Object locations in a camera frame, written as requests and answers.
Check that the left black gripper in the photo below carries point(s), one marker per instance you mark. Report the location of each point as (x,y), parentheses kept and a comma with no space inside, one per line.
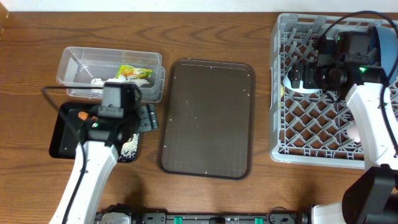
(148,114)

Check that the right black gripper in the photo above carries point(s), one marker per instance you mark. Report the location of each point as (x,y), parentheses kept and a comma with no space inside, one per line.
(309,68)

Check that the light blue rice bowl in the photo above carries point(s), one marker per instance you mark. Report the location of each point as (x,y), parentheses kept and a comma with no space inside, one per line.
(300,89)

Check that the white tissue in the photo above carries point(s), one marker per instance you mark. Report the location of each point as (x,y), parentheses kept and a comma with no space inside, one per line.
(99,81)
(139,82)

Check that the green orange snack wrapper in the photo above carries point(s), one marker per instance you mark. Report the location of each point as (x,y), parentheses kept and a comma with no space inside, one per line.
(129,71)

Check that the orange carrot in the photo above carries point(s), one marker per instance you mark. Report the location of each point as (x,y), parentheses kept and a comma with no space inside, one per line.
(83,115)

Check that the pink white cup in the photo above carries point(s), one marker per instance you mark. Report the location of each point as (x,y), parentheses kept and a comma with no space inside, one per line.
(353,133)

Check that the dark blue plate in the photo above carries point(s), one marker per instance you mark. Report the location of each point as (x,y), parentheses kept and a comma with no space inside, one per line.
(385,40)

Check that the cream plastic spoon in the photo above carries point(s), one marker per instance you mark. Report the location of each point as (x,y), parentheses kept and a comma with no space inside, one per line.
(281,95)

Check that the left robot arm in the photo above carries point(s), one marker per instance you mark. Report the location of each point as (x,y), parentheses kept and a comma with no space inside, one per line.
(100,139)

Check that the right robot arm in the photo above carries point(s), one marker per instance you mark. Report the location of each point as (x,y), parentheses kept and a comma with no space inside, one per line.
(360,66)

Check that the grey dishwasher rack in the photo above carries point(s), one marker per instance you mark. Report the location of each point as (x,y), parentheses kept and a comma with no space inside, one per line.
(310,129)

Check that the spilled white rice pile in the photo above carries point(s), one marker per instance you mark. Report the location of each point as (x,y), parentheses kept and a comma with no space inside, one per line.
(129,149)

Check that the brown serving tray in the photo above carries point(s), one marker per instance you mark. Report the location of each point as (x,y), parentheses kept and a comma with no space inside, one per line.
(208,120)

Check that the clear plastic bin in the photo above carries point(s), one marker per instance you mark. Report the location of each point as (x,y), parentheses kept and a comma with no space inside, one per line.
(79,65)

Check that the black rectangular bin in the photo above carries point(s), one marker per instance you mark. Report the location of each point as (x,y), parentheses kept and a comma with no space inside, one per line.
(63,143)

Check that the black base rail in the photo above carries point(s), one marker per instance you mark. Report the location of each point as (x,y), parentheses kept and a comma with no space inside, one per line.
(121,213)

